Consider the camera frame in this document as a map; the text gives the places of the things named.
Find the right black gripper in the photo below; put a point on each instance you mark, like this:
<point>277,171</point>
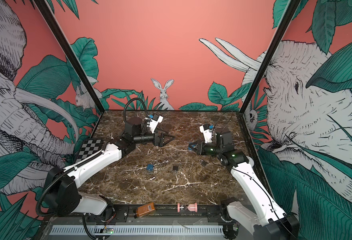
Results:
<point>198,147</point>

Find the orange brown box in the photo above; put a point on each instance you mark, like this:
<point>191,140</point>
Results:
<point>145,210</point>

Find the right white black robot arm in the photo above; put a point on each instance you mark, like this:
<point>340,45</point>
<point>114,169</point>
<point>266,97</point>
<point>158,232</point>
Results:
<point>267,220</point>

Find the white slotted cable duct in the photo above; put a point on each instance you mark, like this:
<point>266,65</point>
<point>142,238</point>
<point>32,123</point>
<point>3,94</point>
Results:
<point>136,230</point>

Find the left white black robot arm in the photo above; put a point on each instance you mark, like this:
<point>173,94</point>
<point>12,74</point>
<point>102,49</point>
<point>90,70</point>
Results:
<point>60,195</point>

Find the black white checkerboard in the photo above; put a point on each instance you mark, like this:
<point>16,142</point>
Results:
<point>88,148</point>

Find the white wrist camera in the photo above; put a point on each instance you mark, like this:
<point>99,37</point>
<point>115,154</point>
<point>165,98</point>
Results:
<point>153,121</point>
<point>207,131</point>

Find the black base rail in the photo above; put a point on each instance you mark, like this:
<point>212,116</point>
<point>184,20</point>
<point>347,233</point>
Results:
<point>213,213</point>

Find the pink hourglass spool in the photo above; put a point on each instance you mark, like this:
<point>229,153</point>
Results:
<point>187,207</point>

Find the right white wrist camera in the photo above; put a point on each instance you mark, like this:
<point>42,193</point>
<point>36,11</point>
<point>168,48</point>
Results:
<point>207,131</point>

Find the blue padlock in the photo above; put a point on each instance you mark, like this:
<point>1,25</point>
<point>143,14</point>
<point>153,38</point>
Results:
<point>192,147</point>
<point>150,167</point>

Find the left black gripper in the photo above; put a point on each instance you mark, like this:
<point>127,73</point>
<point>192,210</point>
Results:
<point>161,143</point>

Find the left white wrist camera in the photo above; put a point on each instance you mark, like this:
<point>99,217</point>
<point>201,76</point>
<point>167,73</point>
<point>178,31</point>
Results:
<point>153,121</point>

